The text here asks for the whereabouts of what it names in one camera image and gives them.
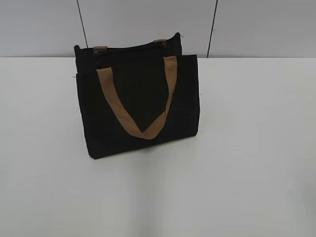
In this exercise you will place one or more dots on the black canvas tote bag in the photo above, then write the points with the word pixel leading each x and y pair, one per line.
pixel 136 97

